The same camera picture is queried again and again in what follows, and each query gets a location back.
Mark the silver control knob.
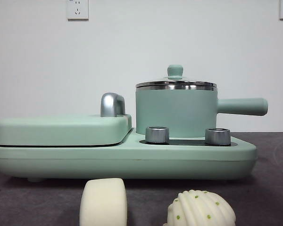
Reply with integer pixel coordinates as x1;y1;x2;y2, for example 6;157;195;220
145;126;170;144
204;128;232;145

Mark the ribbed bun with green dots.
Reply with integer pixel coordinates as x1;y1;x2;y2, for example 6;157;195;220
162;189;236;226

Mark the glass lid with green knob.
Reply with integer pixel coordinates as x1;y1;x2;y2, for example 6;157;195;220
134;65;218;89

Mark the silver griddle cover handle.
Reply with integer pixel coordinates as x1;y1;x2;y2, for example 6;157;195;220
100;92;126;118

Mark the green pot with handle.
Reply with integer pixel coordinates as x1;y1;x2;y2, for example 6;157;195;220
135;85;268;138

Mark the plain white steamed bun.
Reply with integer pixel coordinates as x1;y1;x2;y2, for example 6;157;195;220
79;178;128;226

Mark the green breakfast machine base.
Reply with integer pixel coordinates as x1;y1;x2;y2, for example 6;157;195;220
0;127;258;183

